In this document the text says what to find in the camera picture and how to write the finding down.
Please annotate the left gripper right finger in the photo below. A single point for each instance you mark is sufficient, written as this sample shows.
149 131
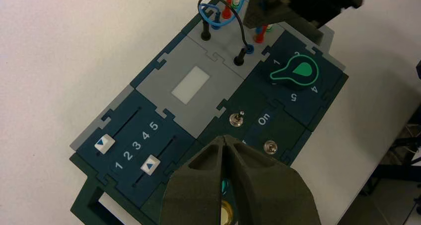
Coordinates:
269 194

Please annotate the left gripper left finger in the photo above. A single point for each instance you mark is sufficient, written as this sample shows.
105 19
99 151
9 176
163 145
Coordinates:
194 197

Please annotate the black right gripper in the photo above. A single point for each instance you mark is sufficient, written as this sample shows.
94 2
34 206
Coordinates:
319 1

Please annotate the green push button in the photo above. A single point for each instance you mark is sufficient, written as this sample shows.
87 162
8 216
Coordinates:
225 186

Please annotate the yellow push button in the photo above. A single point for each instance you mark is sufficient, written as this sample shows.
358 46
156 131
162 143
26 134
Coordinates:
226 215

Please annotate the white slider knob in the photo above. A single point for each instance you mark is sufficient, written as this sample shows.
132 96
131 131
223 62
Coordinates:
150 165
104 144

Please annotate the green rotary knob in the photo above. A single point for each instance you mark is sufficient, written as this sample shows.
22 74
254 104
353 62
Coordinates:
297 70

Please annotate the dark blue grey task box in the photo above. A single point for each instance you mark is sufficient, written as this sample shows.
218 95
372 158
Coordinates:
204 65

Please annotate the white display window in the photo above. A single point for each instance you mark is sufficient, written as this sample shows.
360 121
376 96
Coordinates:
190 84

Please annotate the metal toggle switch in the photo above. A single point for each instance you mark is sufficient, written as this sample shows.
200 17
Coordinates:
270 147
236 119

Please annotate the dark metal stand frame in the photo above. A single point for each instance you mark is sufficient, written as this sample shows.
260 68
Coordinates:
394 171

